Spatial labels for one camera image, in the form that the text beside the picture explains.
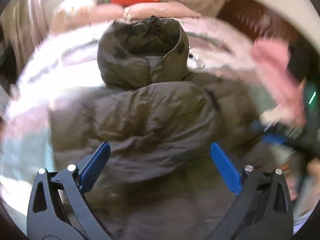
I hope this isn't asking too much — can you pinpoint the dark wooden headboard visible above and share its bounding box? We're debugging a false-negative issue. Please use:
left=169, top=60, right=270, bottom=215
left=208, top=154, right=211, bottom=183
left=217, top=0, right=300, bottom=43

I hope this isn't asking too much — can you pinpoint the dark olive hooded puffer jacket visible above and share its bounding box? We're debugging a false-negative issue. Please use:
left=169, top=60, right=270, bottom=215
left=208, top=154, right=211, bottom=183
left=49, top=17, right=274, bottom=239

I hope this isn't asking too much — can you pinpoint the pink folded blanket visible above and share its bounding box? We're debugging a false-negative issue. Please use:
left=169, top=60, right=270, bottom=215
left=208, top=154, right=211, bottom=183
left=251, top=37, right=306, bottom=127

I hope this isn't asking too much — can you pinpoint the pink bed pillow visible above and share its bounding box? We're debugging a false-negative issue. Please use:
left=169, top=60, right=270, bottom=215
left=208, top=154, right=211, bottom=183
left=55, top=2, right=201, bottom=24

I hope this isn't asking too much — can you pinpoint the white floral pillow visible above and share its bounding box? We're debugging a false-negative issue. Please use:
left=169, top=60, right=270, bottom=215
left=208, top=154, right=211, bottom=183
left=54, top=0, right=97, bottom=18

